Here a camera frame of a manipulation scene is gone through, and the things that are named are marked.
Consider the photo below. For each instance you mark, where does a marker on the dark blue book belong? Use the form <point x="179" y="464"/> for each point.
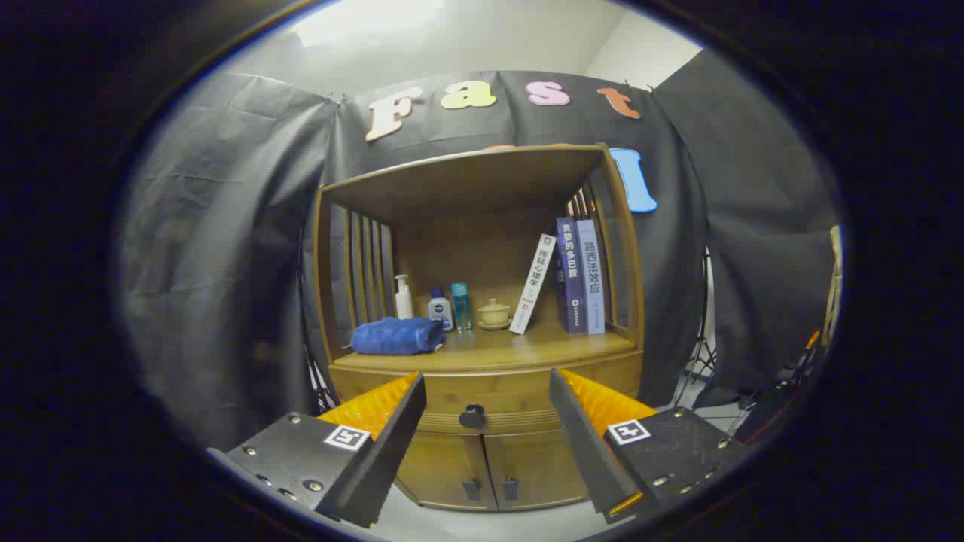
<point x="571" y="275"/>

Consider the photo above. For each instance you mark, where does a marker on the blue rolled towel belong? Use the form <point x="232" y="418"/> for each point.
<point x="395" y="336"/>

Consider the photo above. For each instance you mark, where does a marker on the black light stand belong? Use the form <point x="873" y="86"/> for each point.
<point x="704" y="354"/>

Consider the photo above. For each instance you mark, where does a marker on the beige lidded teacup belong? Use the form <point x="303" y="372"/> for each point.
<point x="494" y="315"/>

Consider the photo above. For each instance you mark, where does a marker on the pale blue book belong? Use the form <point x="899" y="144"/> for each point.
<point x="592" y="278"/>

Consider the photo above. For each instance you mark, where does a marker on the beige object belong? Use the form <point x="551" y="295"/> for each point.
<point x="834" y="286"/>

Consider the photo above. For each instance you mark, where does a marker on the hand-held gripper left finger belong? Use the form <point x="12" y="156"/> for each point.
<point x="384" y="452"/>

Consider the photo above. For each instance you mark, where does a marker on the clear blue bottle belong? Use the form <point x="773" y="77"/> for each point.
<point x="461" y="307"/>

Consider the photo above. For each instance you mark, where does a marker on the wooden cabinet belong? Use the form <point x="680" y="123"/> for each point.
<point x="482" y="256"/>

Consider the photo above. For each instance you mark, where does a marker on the white bottle blue cap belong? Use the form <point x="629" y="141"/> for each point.
<point x="439" y="309"/>

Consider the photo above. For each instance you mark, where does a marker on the white pump bottle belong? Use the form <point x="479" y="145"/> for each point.
<point x="404" y="305"/>

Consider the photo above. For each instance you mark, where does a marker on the black device orange tip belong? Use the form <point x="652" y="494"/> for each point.
<point x="806" y="357"/>

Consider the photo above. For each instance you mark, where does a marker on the black drawer knob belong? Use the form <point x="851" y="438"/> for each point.
<point x="472" y="416"/>

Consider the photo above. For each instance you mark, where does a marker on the white book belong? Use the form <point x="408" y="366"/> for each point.
<point x="533" y="284"/>

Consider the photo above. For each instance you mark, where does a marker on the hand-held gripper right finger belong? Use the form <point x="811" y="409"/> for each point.
<point x="584" y="444"/>

